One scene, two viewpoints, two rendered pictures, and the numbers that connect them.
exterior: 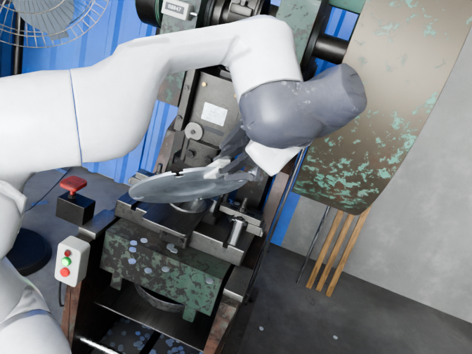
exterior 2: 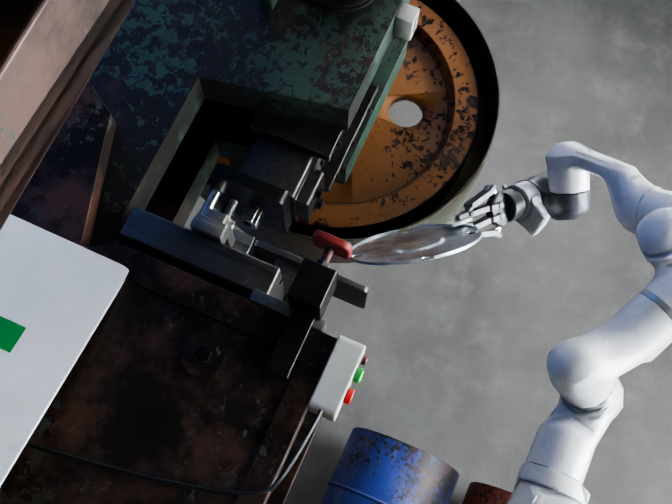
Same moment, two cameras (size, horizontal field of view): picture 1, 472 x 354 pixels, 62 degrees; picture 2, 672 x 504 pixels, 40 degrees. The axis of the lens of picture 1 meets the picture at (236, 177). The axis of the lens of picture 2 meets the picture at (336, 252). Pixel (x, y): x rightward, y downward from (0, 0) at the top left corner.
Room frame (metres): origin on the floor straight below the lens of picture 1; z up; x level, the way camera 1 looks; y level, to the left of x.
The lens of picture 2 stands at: (1.06, 1.97, 0.30)
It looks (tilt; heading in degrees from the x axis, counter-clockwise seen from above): 16 degrees up; 268
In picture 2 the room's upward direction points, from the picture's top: 25 degrees clockwise
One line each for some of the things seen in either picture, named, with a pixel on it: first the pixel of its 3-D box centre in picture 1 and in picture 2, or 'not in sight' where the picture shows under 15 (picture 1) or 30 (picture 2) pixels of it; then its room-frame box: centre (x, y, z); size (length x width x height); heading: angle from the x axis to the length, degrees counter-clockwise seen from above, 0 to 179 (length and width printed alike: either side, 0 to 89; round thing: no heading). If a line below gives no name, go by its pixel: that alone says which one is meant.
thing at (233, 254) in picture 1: (193, 213); (213, 284); (1.20, 0.10, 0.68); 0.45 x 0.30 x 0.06; 81
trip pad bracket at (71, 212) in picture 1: (74, 222); (299, 317); (1.02, 0.45, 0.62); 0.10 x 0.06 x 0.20; 81
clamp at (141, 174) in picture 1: (155, 175); (222, 222); (1.23, 0.27, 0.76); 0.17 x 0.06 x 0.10; 81
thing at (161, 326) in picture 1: (173, 291); not in sight; (1.21, 0.10, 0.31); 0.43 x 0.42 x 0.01; 81
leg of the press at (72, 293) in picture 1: (135, 221); (64, 325); (1.38, 0.35, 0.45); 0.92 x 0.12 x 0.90; 171
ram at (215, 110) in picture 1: (216, 119); (305, 143); (1.16, 0.11, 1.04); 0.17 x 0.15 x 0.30; 171
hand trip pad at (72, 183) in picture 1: (72, 192); (325, 259); (1.03, 0.46, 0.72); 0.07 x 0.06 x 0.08; 171
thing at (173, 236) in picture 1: (176, 225); (299, 299); (1.03, 0.13, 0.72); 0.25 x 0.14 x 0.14; 171
